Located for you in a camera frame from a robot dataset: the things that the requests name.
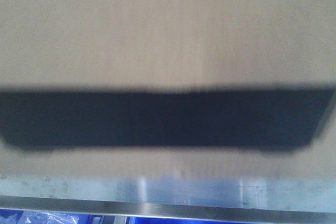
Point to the blue plastic bin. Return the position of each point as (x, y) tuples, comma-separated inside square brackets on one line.
[(152, 220)]

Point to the brown cardboard box black print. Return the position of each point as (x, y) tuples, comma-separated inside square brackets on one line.
[(169, 46)]

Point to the clear plastic bag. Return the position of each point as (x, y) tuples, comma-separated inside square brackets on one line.
[(53, 217)]

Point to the metal shelf rail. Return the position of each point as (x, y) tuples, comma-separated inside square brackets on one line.
[(177, 198)]

